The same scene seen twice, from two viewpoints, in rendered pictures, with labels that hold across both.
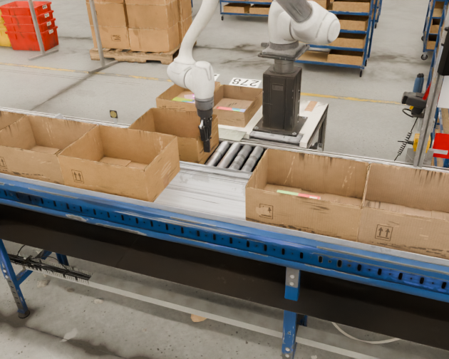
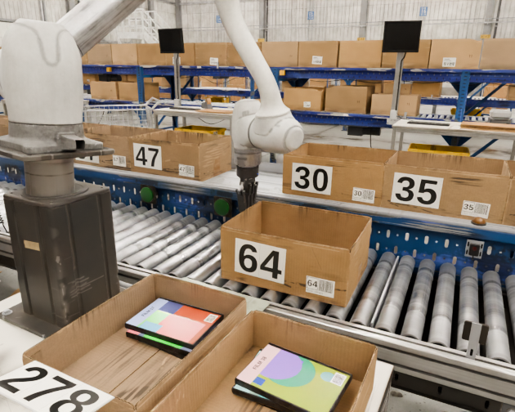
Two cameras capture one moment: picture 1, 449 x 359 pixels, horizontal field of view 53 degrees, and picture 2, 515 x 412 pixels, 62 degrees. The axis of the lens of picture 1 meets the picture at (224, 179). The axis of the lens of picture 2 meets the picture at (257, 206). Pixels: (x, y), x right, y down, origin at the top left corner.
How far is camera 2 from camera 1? 3.39 m
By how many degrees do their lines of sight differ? 129
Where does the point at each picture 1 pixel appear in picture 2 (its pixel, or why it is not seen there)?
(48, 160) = (409, 159)
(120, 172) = (330, 151)
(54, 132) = (460, 194)
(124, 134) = (347, 168)
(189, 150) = (272, 220)
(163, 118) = (324, 265)
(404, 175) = (109, 141)
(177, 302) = not seen: hidden behind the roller
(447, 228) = (129, 131)
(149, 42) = not seen: outside the picture
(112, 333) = not seen: hidden behind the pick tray
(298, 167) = (174, 156)
